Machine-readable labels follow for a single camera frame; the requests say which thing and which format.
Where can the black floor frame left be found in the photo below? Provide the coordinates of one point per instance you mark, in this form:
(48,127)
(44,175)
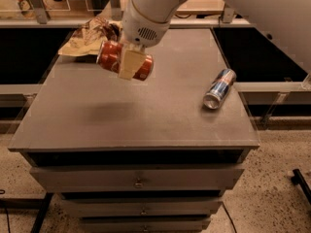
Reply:
(39,204)

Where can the red coke can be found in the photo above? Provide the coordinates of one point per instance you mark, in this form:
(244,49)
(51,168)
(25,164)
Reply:
(109,58)

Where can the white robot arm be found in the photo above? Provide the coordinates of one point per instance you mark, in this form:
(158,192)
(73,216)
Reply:
(285,23)

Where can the brown chip bag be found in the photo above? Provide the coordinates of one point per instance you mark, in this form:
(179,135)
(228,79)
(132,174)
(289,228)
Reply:
(88,38)

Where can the black bar on floor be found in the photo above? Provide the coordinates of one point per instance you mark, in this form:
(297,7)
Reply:
(298,179)

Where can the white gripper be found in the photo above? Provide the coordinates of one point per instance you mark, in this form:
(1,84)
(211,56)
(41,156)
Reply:
(140,27)

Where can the top drawer with knob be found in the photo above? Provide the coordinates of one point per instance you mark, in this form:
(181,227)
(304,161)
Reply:
(100,179)

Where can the bottom drawer with knob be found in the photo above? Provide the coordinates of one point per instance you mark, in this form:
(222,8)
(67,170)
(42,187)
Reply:
(145,224)

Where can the blue silver energy drink can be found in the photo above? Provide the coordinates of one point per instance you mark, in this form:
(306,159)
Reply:
(219,89)

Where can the middle drawer with knob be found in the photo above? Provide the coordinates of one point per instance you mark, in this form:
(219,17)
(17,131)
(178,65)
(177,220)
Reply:
(142,207)

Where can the drawer with knob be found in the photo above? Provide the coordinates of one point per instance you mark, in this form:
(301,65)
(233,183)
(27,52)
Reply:
(100,179)
(145,224)
(142,207)

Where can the grey drawer cabinet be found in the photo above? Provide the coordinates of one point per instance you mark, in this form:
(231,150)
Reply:
(86,116)

